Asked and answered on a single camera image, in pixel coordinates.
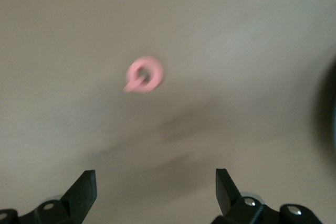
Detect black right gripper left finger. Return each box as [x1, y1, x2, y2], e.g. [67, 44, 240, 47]
[0, 169, 97, 224]

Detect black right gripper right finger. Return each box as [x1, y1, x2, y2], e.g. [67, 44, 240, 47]
[211, 168, 322, 224]

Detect pink foam letter Q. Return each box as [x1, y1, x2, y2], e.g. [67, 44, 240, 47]
[123, 56, 164, 94]

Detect brown table mat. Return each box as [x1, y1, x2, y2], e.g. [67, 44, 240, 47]
[0, 0, 336, 224]

